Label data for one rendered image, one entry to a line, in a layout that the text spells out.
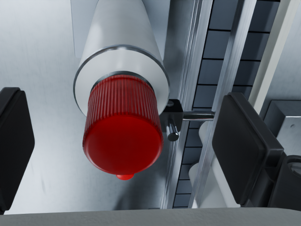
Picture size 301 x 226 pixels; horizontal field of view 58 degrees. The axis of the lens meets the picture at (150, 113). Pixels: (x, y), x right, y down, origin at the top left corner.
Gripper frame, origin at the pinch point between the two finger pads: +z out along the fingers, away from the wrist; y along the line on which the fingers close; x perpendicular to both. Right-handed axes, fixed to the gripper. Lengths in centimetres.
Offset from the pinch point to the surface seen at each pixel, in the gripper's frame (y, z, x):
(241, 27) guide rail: 11.0, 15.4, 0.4
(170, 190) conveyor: 9.5, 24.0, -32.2
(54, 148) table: -11.4, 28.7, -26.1
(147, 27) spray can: 1.4, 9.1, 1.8
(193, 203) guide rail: 10.7, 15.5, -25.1
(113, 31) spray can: -0.7, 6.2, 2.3
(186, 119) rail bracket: 7.3, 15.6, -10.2
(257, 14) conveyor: 16.3, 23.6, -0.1
